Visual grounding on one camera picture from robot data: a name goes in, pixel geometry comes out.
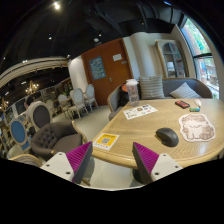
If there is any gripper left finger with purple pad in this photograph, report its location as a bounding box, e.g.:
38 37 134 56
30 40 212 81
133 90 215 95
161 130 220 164
41 142 93 184

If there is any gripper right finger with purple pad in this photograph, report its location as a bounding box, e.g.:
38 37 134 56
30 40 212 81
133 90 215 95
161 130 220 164
132 142 182 185

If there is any black computer mouse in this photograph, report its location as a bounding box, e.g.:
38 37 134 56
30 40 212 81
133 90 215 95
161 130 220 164
156 128 179 147

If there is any cat-shaped mouse pad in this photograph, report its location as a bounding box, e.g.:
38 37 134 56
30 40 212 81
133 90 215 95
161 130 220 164
179 113 216 142

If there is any dark grey tufted armchair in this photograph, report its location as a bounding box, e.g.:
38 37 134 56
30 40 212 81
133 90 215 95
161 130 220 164
31 121 87 161

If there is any yellow QR code sticker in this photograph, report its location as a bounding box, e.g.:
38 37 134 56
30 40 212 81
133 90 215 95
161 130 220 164
93 133 119 151

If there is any round wooden table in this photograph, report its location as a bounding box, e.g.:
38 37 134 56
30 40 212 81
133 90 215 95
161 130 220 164
92 98 224 169

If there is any white printed menu sheet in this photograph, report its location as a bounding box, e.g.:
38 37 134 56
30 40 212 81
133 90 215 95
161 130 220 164
123 104 157 120

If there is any white dining chair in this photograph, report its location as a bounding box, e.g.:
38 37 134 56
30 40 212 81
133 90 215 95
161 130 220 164
68 88 87 117
84 84 98 107

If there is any grey oval back chair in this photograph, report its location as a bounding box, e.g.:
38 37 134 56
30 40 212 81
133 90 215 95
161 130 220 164
27 101 52 131

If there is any blue oval back chair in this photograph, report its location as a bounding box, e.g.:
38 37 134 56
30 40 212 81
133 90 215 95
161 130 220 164
10 118 31 152

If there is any black and red phone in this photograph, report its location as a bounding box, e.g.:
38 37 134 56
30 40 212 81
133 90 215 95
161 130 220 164
175 100 190 109

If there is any small green eraser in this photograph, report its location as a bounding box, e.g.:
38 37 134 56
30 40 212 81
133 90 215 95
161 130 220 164
189 107 200 112

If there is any white dining chair right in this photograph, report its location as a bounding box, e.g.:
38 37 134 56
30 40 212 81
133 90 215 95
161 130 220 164
84 84 98 107

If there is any striped grey cushion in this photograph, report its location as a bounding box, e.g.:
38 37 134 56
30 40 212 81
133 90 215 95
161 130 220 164
140 76 164 100

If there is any grey curved sofa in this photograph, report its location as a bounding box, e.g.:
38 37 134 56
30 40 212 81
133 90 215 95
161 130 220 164
107 78 212 120

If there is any small white object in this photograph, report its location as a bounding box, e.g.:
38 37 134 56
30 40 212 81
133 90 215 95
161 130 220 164
195 99 202 107

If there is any striped white cushion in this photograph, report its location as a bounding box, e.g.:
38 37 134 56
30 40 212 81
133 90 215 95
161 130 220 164
170 83 200 99

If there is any clear plastic jar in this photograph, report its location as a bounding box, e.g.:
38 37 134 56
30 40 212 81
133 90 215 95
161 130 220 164
126 79 139 106

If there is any gold chandelier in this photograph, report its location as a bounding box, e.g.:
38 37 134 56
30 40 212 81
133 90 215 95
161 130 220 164
25 81 39 95

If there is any blue poster on door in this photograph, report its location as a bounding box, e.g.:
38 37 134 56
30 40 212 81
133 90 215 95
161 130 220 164
89 57 106 80

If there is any orange wooden door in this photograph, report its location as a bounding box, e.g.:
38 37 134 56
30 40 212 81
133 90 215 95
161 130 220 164
81 38 133 105

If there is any white arched display cabinet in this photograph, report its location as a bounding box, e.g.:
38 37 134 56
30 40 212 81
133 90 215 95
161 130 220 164
155 40 189 78

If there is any large arched window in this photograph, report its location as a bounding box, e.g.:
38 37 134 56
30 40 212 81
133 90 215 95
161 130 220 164
181 18 219 99

